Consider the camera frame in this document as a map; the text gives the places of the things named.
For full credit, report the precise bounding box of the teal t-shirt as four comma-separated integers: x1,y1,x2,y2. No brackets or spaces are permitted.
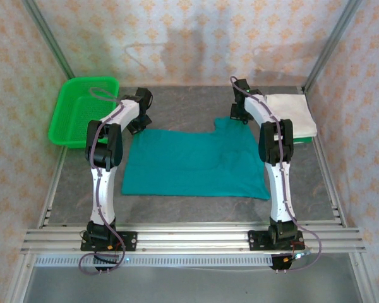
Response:
121,116,271,201

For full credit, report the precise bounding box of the green plastic mesh basket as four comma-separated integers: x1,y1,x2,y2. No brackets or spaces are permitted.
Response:
47,76,120,150

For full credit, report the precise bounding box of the folded white t-shirt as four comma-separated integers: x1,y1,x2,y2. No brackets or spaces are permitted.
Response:
265,93,318,139

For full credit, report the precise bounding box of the small circuit board with LED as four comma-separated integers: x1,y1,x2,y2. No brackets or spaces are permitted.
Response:
290,249,313,261

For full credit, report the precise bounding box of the aluminium table side rail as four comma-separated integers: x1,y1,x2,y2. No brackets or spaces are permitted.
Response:
303,88,348,229
37,146,70,229

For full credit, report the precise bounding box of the aluminium frame post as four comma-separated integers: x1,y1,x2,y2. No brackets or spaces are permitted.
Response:
303,0,364,93
21,0,76,81

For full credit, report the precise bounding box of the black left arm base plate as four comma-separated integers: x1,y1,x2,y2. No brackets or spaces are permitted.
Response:
80,232,138,253

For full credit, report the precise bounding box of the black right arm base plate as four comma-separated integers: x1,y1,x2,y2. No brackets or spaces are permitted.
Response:
248,230,304,253

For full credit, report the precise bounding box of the aluminium mounting rail beam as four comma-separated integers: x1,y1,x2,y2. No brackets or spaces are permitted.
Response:
20,225,367,254

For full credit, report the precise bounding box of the slotted grey cable duct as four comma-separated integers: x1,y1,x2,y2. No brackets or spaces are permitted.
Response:
34,254,274,268

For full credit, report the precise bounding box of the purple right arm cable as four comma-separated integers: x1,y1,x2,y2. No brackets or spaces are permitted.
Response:
229,75,323,273

